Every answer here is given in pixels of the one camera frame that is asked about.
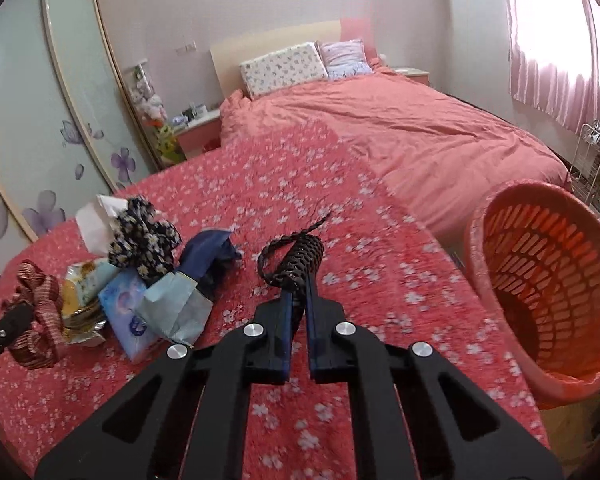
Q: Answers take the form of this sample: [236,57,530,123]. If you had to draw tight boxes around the pink striped pillow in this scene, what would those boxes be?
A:
[317,39,372,80]

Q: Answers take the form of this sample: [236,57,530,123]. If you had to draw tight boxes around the navy blue cloth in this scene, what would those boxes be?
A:
[180,227,243,301]

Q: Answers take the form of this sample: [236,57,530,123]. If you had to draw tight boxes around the white plush toys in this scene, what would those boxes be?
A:
[130,65,167,122]

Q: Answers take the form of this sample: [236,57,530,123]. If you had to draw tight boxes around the beige headboard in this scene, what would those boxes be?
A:
[209,19,373,99]

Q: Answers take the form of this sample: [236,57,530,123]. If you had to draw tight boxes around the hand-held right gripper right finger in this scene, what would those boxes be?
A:
[305,287,563,480]

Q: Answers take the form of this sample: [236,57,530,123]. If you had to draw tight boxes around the bed with pink duvet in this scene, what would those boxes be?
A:
[219,57,573,243]

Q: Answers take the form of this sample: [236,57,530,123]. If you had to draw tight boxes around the black floral scrunchie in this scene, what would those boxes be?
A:
[107,197,183,281]

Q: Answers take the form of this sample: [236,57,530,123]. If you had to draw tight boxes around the pink curtain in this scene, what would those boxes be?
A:
[500,0,600,133]

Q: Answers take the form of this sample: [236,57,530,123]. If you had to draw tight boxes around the small items on nightstand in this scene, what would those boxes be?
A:
[172,103,209,124]

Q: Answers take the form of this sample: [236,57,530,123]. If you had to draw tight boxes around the brown striped scrunchie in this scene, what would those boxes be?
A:
[2,260,66,368]

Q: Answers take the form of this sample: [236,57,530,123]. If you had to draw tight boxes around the red floral blanket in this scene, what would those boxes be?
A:
[0,120,551,480]

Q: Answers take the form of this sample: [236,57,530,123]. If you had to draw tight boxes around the green yellow plush toy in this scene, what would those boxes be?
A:
[154,120,187,166]

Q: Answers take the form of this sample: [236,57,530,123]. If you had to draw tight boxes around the black braided belt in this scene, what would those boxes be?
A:
[256,212,333,295]

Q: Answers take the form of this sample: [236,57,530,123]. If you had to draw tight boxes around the pink nightstand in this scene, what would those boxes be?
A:
[175,110,223,161]
[392,66,431,87]

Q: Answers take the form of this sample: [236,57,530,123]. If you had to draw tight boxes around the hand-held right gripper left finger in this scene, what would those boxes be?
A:
[34,290,307,480]

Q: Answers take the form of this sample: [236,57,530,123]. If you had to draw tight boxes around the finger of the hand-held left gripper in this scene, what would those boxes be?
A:
[0,302,35,378]

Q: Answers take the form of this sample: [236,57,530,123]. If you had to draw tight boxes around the shiny snack wrapper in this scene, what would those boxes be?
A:
[60,258,121,346]

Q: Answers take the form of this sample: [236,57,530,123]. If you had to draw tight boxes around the white wire rack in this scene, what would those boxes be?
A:
[570,120,600,211]

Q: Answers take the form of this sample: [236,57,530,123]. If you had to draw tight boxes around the wardrobe with floral glass doors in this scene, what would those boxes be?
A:
[0,0,162,321]

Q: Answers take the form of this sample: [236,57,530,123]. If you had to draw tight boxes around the white floral pillow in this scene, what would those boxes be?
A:
[239,42,329,99]

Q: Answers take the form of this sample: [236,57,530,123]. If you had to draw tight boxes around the blue tissue packet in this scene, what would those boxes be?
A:
[99,267,163,363]

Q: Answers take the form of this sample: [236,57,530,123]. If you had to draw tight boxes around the orange plastic basket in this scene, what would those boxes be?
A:
[462,180,600,411]

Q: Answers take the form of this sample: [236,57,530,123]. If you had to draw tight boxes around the white crumpled tissue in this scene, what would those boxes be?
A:
[75,195,131,256]

